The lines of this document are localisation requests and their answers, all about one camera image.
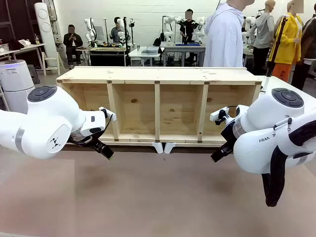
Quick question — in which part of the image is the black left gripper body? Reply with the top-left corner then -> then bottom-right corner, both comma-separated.
68,132 -> 100,148

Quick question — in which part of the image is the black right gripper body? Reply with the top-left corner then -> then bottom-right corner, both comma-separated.
220,116 -> 240,149

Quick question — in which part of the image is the white flat platform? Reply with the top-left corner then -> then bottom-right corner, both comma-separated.
97,139 -> 165,154
164,142 -> 227,155

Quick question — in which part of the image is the black slanted stand pole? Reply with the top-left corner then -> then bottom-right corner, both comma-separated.
265,15 -> 289,78

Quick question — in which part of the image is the white wooden step stool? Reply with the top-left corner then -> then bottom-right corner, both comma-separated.
41,51 -> 61,76

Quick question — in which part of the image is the white round air purifier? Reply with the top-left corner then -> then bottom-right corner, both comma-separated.
0,60 -> 36,115

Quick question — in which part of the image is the pine wood shelf box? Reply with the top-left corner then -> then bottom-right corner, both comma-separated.
56,66 -> 263,144

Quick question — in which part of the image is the wood top work table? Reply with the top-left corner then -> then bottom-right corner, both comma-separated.
76,45 -> 129,67

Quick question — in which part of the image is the person in white hoodie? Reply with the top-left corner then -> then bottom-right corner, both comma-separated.
203,0 -> 256,68

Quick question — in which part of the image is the grey work table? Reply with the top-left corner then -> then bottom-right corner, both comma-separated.
160,43 -> 207,67

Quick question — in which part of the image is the seated person in black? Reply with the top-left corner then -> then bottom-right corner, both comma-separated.
63,24 -> 84,70

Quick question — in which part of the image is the black light stand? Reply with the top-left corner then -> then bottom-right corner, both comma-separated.
122,16 -> 131,67

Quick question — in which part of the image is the small white table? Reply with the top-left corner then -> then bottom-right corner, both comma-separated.
128,45 -> 163,67

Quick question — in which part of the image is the white desk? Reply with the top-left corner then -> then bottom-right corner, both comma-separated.
0,43 -> 47,75

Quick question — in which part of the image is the mannequin in yellow jacket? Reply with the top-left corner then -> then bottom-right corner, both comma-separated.
273,0 -> 305,83

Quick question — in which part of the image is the mannequin in grey hoodie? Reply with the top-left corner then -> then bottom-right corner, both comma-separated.
249,0 -> 276,76

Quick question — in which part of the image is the person in plaid shirt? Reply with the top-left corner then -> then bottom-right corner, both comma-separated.
110,17 -> 125,45

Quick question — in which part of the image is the person in black striped jacket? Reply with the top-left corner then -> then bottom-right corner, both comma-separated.
179,9 -> 199,45

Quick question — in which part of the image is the white tower air conditioner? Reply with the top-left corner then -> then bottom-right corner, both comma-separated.
34,2 -> 58,61

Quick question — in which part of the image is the black cloth pile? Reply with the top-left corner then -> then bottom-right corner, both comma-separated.
8,39 -> 25,50

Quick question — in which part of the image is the person in dark striped top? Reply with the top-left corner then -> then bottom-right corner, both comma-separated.
291,13 -> 316,91

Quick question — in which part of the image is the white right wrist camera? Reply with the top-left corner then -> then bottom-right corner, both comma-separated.
209,106 -> 229,125

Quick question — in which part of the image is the black braided cable sleeve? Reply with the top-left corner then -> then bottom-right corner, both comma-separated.
261,120 -> 316,207

